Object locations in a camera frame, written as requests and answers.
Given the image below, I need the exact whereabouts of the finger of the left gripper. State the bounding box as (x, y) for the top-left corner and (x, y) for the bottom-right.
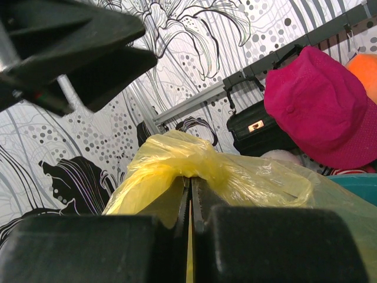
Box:
(1, 1), (146, 68)
(1, 47), (157, 112)

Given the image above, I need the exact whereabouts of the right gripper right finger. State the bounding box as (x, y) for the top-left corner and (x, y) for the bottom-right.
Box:
(191, 177), (368, 282)

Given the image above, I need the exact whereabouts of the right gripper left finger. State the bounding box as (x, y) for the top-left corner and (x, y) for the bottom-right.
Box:
(1, 177), (190, 282)

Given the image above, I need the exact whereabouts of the yellow trash bag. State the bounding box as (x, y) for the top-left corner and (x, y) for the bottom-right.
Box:
(104, 130), (376, 274)

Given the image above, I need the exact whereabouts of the teal trash bin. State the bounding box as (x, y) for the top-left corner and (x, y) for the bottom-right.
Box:
(328, 173), (377, 206)

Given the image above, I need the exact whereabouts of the magenta fuzzy bag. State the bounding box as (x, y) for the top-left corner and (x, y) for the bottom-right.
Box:
(264, 46), (376, 169)

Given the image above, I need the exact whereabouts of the white lamb plush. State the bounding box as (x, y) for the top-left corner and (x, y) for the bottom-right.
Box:
(261, 150), (303, 166)

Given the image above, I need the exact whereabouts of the black leather handbag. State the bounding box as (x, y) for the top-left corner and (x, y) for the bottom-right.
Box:
(224, 84), (297, 157)

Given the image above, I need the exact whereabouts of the orange plush toy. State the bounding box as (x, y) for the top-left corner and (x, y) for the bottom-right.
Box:
(346, 54), (377, 103)

